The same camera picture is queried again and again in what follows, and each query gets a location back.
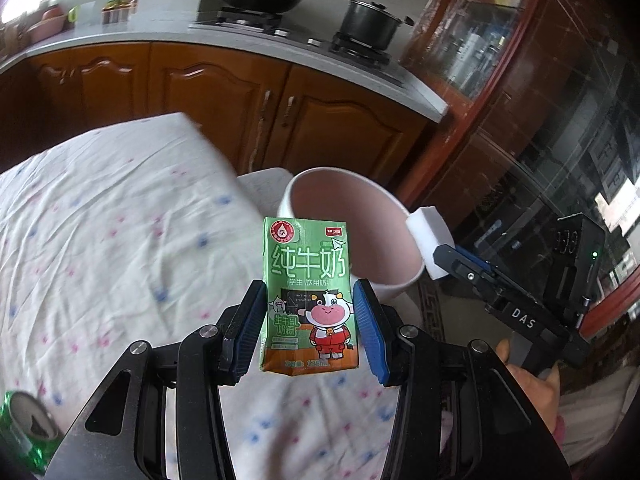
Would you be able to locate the green cup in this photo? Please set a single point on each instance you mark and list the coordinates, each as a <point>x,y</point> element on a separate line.
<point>73,14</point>

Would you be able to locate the black cooking pot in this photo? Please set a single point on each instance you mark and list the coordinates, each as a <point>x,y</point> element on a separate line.
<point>370,22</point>

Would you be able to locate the gas stove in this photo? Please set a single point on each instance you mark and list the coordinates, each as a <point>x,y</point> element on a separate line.
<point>300,35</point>

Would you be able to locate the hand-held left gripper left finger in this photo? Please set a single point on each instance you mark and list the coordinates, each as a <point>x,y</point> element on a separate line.
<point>250,332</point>

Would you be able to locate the pink basin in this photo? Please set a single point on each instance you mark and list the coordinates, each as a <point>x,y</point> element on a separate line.
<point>45,27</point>

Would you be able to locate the grey kitchen countertop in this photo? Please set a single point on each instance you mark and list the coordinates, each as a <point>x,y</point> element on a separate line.
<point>165,35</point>

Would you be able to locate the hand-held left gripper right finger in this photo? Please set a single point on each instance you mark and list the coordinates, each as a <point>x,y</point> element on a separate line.
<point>369,332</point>

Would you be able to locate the person's right hand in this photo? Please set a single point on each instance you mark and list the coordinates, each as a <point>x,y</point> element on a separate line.
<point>532,400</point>

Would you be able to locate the wooden base cabinets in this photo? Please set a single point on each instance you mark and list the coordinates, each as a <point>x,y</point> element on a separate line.
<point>200,95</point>

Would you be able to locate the green milk carton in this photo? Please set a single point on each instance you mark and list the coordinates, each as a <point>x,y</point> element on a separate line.
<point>307,300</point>

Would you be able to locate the spice jar set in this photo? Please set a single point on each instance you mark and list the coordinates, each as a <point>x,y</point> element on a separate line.
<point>117,14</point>

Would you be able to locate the white foam block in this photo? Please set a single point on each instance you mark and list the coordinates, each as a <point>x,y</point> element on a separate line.
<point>429,232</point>

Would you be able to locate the glass display cabinet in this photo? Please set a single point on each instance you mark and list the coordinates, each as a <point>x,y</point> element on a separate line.
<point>550,110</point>

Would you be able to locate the crushed green can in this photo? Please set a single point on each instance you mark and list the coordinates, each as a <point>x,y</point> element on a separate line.
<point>20,442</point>

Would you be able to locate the white and pink bin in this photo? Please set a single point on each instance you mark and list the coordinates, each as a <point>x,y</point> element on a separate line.
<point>350,205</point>

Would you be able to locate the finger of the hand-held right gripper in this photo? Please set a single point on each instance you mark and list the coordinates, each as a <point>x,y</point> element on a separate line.
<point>460,265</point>
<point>482,264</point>

